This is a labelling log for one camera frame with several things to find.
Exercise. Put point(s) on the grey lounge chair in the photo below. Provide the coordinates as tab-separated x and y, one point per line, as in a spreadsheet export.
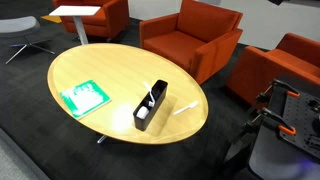
21	27

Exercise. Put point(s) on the right orange armchair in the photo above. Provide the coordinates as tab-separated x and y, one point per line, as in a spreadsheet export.
255	69

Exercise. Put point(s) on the black rectangular utensil holder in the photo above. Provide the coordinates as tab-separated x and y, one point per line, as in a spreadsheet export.
159	92

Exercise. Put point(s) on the left orange armchair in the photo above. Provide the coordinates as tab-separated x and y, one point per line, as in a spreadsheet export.
109	21

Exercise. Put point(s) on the white round object in holder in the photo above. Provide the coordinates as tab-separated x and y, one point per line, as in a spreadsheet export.
142	112

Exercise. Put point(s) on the middle orange armchair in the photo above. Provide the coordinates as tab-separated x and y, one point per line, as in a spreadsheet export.
200	38

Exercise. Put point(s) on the black perforated mounting board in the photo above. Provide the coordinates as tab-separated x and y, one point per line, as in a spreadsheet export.
302	113

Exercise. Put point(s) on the orange armchair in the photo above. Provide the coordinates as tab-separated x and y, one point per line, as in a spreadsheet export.
109	21
200	38
255	69

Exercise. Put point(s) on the small white side table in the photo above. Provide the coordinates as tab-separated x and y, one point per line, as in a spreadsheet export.
76	12

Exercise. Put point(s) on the white plastic utensil in holder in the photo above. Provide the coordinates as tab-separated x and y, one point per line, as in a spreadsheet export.
149	88

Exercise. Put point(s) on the lower black orange clamp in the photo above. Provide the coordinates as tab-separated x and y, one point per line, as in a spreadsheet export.
250	126

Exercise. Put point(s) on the oval wooden table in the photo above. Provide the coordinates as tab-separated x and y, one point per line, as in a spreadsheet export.
120	71

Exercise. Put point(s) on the upper black orange clamp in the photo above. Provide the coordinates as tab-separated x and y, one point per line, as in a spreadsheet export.
265	96

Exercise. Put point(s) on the green and white book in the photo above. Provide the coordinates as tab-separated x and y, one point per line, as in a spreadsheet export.
84	98

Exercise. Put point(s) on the black orange clamp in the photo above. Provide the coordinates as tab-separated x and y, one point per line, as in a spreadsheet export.
250	126
265	96

